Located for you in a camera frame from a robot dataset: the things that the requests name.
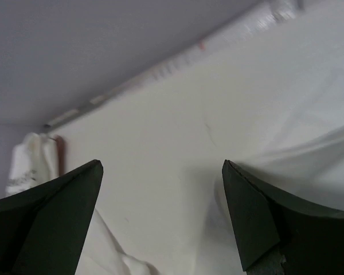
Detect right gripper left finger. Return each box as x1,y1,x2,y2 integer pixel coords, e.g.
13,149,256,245
0,160,103,274

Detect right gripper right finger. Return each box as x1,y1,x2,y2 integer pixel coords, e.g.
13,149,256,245
222,160,344,274

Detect white t-shirt black graphic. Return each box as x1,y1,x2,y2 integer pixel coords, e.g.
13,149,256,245
57,1,344,274

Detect folded white cartoon t-shirt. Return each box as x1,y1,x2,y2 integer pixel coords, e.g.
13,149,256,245
5,132,66,197

